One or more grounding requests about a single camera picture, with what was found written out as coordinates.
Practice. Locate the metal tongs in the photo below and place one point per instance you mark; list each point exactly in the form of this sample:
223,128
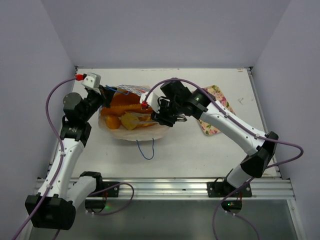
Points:
157,118

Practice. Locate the checkered paper bag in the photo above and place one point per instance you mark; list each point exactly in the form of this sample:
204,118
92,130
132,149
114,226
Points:
143,132

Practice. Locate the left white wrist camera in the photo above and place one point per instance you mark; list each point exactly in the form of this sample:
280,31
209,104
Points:
91,81

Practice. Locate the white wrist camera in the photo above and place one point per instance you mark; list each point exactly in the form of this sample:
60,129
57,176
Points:
149,100
91,81

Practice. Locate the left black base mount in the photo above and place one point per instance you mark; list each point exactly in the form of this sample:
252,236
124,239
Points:
99,203

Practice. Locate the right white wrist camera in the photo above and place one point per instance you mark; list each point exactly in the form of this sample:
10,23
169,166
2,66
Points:
149,100

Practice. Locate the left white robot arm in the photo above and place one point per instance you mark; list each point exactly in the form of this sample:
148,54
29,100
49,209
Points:
55,204

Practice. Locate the long ridged orange bread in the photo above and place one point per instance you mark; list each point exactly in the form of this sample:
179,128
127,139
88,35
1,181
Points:
119,110

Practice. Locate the small orange bread roll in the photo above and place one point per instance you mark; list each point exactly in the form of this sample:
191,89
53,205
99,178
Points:
113,122

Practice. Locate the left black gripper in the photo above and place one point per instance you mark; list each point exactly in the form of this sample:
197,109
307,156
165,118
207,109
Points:
106,96

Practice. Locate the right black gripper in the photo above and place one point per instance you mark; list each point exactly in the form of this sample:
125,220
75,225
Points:
164,117

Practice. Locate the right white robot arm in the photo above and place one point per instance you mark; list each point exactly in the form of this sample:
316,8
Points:
178,102

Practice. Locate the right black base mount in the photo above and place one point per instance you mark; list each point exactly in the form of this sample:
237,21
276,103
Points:
220,189

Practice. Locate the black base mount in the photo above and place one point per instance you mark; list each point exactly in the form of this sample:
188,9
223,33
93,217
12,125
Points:
220,189
99,203

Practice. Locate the herb bread slice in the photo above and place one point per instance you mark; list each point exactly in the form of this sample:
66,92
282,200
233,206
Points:
129,121

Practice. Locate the aluminium rail frame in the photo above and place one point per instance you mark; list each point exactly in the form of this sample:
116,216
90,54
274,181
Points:
265,188

